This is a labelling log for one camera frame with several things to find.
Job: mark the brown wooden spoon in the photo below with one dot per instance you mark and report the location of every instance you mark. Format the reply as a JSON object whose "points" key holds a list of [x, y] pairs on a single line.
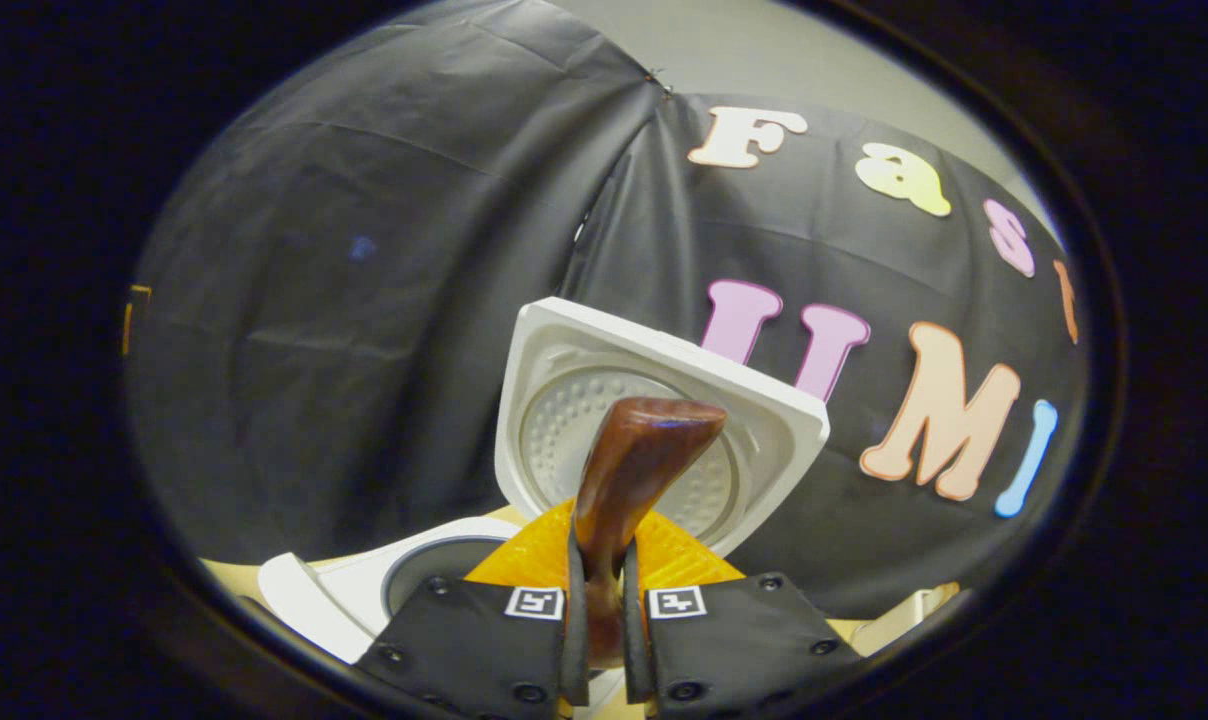
{"points": [[634, 460]]}

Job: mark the white rice cooker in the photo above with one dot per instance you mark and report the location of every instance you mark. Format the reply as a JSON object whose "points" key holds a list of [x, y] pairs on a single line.
{"points": [[564, 400]]}

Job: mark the white toaster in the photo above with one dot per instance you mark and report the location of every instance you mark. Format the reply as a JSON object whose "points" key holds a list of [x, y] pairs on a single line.
{"points": [[899, 620]]}

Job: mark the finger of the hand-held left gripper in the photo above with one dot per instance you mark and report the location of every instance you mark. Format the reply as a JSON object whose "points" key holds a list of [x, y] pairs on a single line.
{"points": [[129, 320]]}

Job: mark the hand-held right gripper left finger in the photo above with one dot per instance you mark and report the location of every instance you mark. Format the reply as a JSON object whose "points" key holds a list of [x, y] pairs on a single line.
{"points": [[574, 650]]}

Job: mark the black backdrop cloth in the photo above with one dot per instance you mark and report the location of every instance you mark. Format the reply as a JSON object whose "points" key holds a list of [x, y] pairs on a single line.
{"points": [[364, 330]]}

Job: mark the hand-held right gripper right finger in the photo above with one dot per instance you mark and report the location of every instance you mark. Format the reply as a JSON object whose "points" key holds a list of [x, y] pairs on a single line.
{"points": [[636, 650]]}

